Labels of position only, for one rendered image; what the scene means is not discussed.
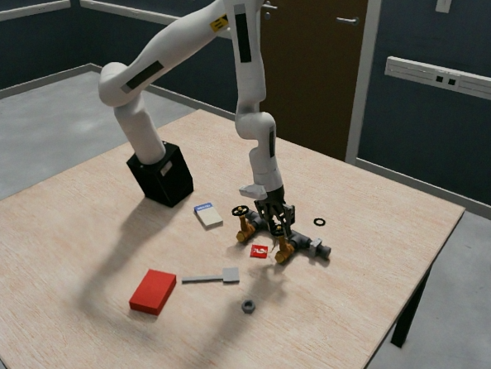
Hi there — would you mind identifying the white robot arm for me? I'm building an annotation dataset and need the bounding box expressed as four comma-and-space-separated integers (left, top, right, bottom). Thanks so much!
98, 0, 283, 200

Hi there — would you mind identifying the red rectangular block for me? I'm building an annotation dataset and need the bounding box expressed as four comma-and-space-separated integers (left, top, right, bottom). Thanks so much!
128, 269, 177, 316

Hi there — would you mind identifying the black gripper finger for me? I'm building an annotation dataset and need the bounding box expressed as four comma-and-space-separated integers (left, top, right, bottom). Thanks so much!
271, 203, 295, 238
254, 199, 275, 233

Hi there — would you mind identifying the brass valve manifold with black handwheels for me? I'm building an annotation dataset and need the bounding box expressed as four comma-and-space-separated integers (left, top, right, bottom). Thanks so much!
231, 205, 331, 263

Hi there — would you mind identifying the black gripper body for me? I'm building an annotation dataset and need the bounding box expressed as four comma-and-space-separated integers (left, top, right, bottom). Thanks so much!
260, 184, 286, 215

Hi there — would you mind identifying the red tag with gold chain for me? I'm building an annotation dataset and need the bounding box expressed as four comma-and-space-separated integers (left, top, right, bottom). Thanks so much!
250, 244, 275, 258

